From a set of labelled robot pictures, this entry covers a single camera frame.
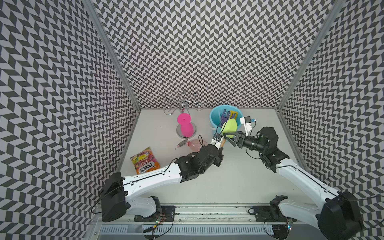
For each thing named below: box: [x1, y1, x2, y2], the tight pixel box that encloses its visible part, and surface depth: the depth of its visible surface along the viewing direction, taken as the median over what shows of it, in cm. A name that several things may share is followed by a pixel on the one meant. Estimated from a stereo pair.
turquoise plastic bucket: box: [209, 104, 243, 133], surface depth 95 cm
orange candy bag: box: [130, 146, 161, 175], surface depth 90 cm
